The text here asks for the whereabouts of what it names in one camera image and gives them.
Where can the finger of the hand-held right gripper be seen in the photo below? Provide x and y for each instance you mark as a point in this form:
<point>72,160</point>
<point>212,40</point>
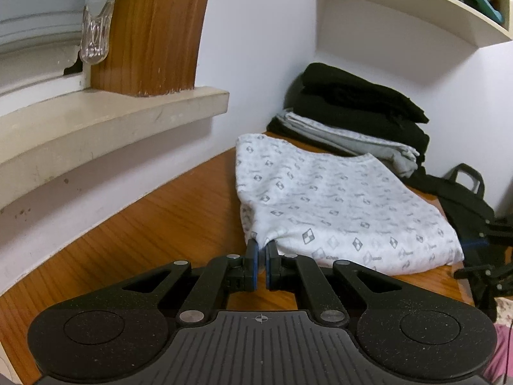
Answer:
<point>487,274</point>
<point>501,230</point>

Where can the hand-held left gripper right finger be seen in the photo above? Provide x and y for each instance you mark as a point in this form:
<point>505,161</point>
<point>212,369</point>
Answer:
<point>269,262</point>

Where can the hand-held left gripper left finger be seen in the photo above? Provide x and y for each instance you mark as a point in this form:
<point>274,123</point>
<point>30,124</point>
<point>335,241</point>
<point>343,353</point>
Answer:
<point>252,260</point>

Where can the white patterned shirt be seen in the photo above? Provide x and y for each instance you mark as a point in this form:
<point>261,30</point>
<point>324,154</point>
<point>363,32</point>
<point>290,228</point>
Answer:
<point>340,208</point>

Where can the grey folded clothes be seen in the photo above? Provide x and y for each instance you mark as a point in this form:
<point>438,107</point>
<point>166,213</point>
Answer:
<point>360,140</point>

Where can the black folded clothes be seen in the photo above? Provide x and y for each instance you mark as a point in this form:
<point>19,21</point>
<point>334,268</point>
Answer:
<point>360,96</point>

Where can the black bag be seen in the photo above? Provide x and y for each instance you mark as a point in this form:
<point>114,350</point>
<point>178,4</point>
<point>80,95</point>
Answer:
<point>461,208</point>

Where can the pink cloth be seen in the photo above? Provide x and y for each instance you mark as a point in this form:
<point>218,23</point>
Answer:
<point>503,353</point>

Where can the beige window sill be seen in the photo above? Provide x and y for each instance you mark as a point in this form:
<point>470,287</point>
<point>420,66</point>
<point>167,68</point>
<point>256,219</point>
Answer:
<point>100,120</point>

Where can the teal plastic object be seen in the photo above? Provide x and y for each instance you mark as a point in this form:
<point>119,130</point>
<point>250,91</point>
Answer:
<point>485,6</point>

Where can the white window blind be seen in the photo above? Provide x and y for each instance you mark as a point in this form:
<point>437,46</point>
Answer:
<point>40,0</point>

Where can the wooden window frame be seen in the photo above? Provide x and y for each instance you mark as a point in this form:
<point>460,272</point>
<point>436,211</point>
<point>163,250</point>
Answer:
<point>152,28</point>

